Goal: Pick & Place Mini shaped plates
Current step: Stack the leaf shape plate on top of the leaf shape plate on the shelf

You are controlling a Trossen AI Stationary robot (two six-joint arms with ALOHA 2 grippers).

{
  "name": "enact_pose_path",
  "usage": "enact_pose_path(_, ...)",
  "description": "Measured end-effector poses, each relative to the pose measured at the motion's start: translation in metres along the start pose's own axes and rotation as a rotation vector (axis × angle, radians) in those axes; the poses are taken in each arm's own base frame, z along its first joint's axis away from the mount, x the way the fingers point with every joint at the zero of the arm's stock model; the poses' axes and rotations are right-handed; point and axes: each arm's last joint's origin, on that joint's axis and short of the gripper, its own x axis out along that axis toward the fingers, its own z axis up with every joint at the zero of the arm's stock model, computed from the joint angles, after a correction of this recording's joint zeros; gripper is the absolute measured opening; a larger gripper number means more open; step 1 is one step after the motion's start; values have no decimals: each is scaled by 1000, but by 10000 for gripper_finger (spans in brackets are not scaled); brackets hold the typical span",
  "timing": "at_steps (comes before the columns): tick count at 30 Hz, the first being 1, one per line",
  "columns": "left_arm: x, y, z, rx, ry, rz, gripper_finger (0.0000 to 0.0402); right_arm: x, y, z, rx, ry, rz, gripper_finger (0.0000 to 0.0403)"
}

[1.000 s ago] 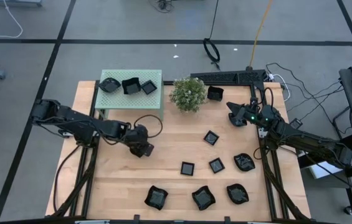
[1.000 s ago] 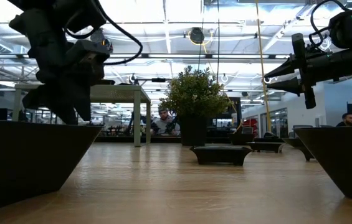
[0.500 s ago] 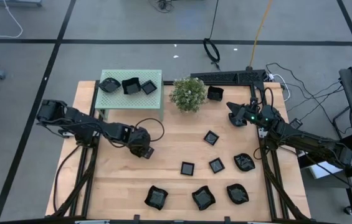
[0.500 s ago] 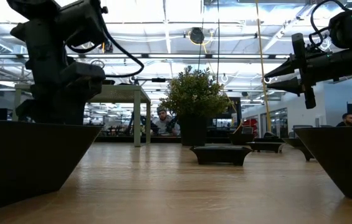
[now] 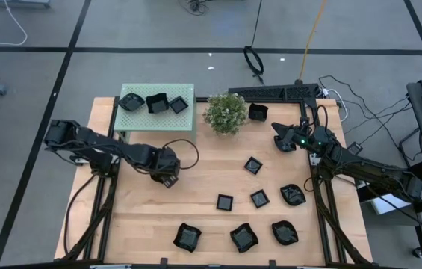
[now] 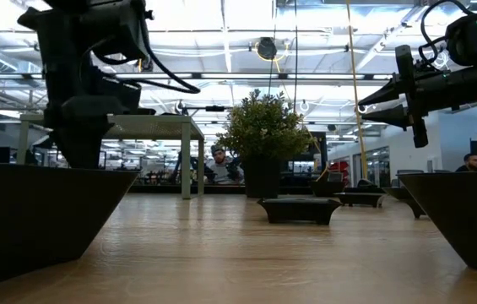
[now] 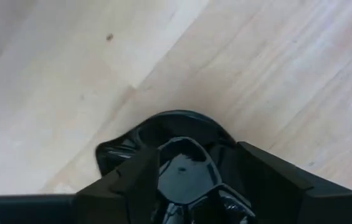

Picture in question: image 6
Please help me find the person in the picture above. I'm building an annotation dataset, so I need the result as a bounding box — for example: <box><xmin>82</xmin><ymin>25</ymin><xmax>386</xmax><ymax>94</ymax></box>
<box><xmin>455</xmin><ymin>152</ymin><xmax>477</xmax><ymax>173</ymax></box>
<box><xmin>203</xmin><ymin>144</ymin><xmax>246</xmax><ymax>186</ymax></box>

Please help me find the black ceiling cable reel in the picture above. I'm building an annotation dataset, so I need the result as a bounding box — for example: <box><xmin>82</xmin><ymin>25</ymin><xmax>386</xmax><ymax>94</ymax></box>
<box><xmin>256</xmin><ymin>36</ymin><xmax>279</xmax><ymax>61</ymax></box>

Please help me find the green potted plant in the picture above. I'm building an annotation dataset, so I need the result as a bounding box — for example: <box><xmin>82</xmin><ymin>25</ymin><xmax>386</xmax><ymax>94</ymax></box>
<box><xmin>214</xmin><ymin>88</ymin><xmax>316</xmax><ymax>199</ymax></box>

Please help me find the black aluminium table frame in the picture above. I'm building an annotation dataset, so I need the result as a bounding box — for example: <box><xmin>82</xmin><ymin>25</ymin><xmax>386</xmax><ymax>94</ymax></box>
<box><xmin>134</xmin><ymin>183</ymin><xmax>395</xmax><ymax>196</ymax></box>

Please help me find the black left camera cable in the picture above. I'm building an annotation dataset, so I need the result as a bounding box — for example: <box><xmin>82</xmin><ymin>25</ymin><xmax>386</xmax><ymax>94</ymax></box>
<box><xmin>92</xmin><ymin>24</ymin><xmax>202</xmax><ymax>95</ymax></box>

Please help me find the rack of red bins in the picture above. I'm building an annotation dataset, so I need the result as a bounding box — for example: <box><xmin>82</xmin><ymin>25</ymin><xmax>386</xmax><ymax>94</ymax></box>
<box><xmin>328</xmin><ymin>160</ymin><xmax>351</xmax><ymax>187</ymax></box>

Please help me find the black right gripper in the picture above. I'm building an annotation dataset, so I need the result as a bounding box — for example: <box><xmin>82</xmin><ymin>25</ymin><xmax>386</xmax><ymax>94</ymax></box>
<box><xmin>358</xmin><ymin>44</ymin><xmax>475</xmax><ymax>149</ymax></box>

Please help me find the black wavy square plate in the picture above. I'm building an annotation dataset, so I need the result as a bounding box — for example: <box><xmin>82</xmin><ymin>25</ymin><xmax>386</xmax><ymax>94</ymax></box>
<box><xmin>383</xmin><ymin>187</ymin><xmax>428</xmax><ymax>220</ymax></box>
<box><xmin>397</xmin><ymin>171</ymin><xmax>477</xmax><ymax>276</ymax></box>

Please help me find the black angular mini plate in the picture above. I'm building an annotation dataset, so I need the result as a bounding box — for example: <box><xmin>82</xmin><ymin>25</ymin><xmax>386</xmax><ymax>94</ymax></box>
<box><xmin>312</xmin><ymin>180</ymin><xmax>347</xmax><ymax>198</ymax></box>

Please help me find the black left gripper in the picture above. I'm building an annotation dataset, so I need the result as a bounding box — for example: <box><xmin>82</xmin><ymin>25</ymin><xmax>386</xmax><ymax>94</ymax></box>
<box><xmin>18</xmin><ymin>6</ymin><xmax>143</xmax><ymax>170</ymax></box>

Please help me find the black right camera cable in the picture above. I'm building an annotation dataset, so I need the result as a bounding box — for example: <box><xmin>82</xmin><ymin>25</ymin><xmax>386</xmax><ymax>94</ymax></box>
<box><xmin>417</xmin><ymin>0</ymin><xmax>475</xmax><ymax>64</ymax></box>

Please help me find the black camera cable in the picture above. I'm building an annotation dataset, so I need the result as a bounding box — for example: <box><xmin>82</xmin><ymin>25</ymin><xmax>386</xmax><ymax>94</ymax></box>
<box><xmin>417</xmin><ymin>0</ymin><xmax>475</xmax><ymax>64</ymax></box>
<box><xmin>92</xmin><ymin>24</ymin><xmax>202</xmax><ymax>95</ymax></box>

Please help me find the yellow cable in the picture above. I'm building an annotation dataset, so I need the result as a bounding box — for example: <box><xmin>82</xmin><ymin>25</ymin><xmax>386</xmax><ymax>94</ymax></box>
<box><xmin>344</xmin><ymin>0</ymin><xmax>371</xmax><ymax>182</ymax></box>

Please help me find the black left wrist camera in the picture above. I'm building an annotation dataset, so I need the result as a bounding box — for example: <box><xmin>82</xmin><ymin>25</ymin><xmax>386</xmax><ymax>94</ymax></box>
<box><xmin>79</xmin><ymin>0</ymin><xmax>151</xmax><ymax>61</ymax></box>

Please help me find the black round wavy plate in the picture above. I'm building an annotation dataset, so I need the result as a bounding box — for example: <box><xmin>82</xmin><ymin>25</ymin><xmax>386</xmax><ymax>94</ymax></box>
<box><xmin>257</xmin><ymin>197</ymin><xmax>344</xmax><ymax>225</ymax></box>

